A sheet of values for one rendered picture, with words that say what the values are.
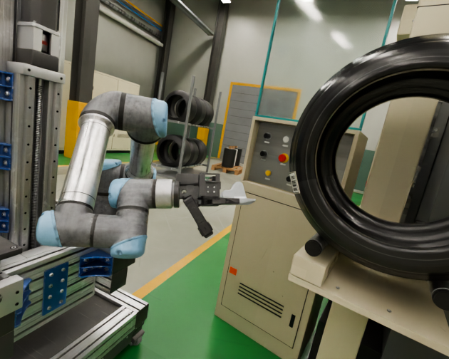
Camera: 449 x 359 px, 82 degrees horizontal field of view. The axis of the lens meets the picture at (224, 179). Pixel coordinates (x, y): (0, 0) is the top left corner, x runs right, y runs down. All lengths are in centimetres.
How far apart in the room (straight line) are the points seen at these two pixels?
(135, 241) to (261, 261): 103
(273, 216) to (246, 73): 974
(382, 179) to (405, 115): 22
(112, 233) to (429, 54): 76
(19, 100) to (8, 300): 59
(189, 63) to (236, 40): 220
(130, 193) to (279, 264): 103
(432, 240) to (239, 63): 1055
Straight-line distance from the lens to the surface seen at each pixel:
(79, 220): 64
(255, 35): 1130
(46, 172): 115
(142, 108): 83
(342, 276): 89
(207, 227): 66
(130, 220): 63
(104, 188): 120
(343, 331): 126
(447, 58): 72
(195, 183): 66
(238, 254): 161
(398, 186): 106
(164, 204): 65
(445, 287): 76
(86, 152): 73
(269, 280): 156
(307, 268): 77
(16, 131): 109
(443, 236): 97
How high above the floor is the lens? 116
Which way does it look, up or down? 10 degrees down
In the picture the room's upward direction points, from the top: 10 degrees clockwise
